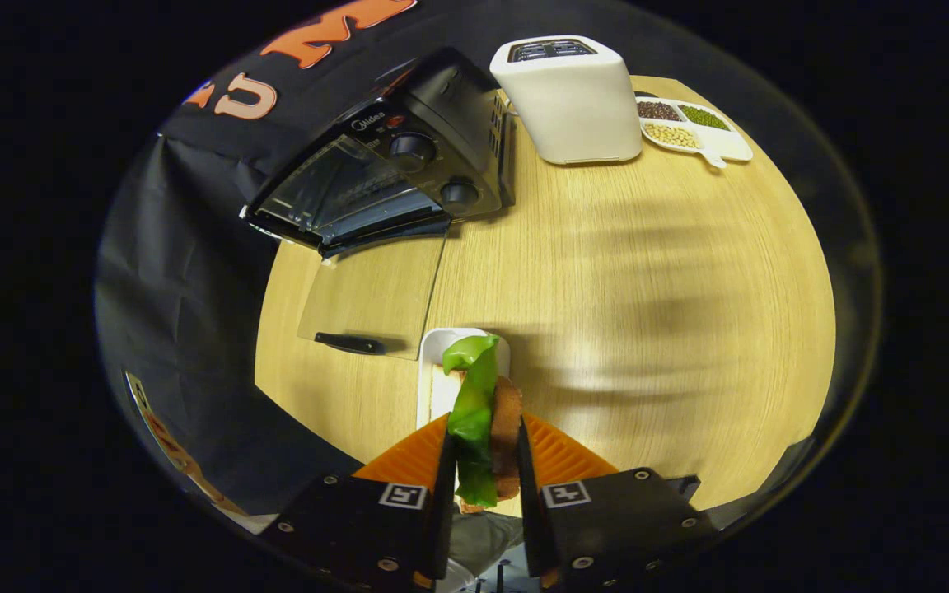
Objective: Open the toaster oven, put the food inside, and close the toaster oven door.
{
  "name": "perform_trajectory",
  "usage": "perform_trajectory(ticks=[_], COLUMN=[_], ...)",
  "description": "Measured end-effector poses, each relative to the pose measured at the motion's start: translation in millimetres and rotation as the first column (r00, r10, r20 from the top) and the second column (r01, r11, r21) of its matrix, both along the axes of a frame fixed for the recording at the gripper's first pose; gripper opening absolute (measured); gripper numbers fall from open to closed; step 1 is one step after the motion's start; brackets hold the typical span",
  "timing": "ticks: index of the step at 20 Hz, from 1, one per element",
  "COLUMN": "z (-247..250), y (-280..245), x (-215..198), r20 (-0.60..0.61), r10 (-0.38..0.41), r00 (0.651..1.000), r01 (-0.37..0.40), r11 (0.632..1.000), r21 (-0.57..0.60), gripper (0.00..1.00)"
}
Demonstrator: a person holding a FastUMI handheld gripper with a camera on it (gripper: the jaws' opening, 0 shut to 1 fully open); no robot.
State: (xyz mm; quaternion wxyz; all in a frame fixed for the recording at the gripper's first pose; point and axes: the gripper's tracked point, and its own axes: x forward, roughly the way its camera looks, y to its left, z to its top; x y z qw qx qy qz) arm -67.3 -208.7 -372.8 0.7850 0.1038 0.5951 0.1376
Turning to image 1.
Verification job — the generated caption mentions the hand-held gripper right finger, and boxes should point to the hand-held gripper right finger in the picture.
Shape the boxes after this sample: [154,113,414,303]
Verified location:
[516,413,721,593]

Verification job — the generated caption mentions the black toaster oven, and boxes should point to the black toaster oven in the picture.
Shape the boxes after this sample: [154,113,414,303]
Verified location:
[240,47,518,362]

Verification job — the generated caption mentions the white divided dish of beans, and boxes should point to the white divided dish of beans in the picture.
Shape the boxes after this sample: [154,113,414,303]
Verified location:
[635,92,754,170]

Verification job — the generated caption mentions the person's grey clothing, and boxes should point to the person's grey clothing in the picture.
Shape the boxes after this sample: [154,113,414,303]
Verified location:
[442,511,529,593]

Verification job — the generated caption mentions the white rectangular plate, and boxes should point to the white rectangular plate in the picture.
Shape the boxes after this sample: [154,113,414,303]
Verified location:
[415,327,512,431]

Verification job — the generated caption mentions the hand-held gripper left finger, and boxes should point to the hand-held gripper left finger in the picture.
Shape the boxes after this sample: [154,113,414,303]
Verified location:
[263,414,459,593]

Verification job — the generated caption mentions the bread and lettuce sandwich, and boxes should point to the bread and lettuce sandwich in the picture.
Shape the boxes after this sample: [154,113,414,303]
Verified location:
[442,334,525,513]

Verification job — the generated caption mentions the white pop-up toaster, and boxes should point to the white pop-up toaster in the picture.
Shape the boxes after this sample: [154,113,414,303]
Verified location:
[489,35,644,166]

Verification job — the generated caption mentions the printed paper strip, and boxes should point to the printed paper strip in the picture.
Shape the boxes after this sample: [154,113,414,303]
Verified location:
[123,371,249,518]

